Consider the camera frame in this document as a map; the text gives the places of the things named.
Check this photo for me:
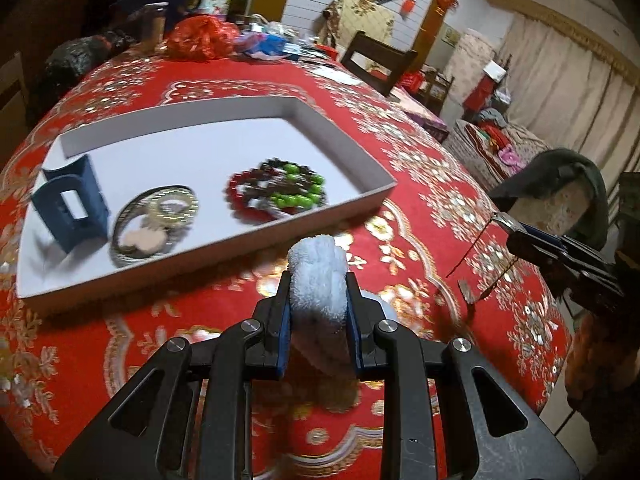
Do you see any white fluffy hair clip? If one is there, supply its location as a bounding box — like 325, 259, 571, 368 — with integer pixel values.
287, 235, 349, 376

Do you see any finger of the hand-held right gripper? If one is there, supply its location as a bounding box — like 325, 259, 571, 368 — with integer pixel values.
492, 212, 609, 274
506, 241, 627, 307

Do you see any small wooden chair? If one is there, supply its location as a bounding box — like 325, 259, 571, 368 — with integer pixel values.
424, 72, 454, 112

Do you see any dark green jacket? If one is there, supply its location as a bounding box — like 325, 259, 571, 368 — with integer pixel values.
489, 147, 609, 252

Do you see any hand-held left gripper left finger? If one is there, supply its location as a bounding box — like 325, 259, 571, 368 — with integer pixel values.
52, 270, 293, 480

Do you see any white shallow cardboard box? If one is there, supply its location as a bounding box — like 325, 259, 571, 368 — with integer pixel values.
14, 96, 399, 317

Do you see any dark brown bead bracelet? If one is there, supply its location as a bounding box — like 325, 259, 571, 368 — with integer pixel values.
244, 157, 302, 202

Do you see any green bead bracelet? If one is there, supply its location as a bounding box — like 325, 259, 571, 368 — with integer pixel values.
259, 160, 329, 212

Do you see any red gift bag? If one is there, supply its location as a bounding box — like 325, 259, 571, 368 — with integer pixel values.
461, 72, 497, 112

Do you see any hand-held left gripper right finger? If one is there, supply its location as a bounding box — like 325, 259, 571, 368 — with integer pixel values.
346, 277, 581, 480

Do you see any glass jar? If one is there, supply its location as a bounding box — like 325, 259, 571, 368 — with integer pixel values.
142, 2, 169, 44

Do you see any white mouse-shaped hair clip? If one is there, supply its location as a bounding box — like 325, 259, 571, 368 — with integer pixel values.
120, 226, 169, 257

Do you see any white paper sheet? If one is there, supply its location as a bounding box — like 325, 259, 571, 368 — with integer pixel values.
314, 66, 364, 87

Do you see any red floral tablecloth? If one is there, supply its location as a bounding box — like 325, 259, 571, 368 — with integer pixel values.
0, 47, 574, 480

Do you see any person's right forearm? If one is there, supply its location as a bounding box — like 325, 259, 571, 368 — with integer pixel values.
564, 305, 640, 453

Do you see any blue and white packet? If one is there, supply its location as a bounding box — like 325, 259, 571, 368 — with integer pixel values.
239, 32, 292, 59

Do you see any floral draped cloth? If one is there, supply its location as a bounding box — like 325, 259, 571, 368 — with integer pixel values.
321, 0, 397, 47

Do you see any beige curtain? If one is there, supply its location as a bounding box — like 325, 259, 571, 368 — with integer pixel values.
499, 10, 640, 177

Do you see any dark wooden chair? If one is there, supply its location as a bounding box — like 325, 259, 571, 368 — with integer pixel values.
339, 31, 419, 97

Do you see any black plastic bag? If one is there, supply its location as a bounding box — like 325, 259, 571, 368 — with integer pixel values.
44, 29, 132, 79

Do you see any thin dark necklace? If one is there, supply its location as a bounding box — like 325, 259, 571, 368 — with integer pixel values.
446, 217, 517, 307

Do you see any blue hair claw clip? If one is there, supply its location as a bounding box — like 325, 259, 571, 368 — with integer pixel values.
31, 154, 111, 254

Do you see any sofa with clothes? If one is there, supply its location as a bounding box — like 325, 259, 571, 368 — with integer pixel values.
451, 119, 552, 182

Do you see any red bead bracelet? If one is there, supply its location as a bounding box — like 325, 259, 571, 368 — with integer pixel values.
227, 171, 282, 222

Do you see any red plastic bag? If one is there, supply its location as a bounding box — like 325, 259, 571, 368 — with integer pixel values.
166, 15, 242, 62

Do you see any white fluffy blanket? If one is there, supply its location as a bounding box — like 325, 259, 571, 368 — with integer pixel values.
444, 30, 497, 87

